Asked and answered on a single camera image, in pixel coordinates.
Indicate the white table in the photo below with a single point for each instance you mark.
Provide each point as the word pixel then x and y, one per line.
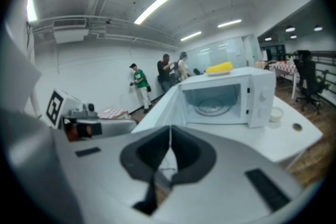
pixel 262 144

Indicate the black office chair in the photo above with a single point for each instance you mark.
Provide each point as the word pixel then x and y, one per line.
pixel 309 78

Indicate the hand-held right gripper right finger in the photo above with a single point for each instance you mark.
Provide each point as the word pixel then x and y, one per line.
pixel 236 191

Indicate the small white cup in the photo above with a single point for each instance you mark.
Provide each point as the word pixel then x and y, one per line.
pixel 276 115

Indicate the pink checkered table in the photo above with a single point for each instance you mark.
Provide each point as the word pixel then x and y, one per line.
pixel 283 68
pixel 113 112

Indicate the yellow corn cob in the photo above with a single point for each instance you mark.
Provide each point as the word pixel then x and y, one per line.
pixel 220 67

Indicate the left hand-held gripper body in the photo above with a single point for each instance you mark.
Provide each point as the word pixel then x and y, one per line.
pixel 56 107

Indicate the white microwave oven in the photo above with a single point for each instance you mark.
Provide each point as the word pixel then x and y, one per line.
pixel 260 97

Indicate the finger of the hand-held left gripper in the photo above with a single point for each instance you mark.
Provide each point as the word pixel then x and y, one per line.
pixel 115 127

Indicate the white ceiling air conditioner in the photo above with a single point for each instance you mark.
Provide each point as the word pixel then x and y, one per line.
pixel 71 31

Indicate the person's white shirt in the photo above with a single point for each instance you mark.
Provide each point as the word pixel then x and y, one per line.
pixel 23 139

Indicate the ceiling tube light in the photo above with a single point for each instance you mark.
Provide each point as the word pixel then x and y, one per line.
pixel 31 5
pixel 191 36
pixel 152 9
pixel 229 23

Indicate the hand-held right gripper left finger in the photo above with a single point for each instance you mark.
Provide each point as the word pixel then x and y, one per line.
pixel 105 178

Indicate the round ceiling lamp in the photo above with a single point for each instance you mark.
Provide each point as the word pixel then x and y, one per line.
pixel 290 29
pixel 268 39
pixel 318 28
pixel 293 36

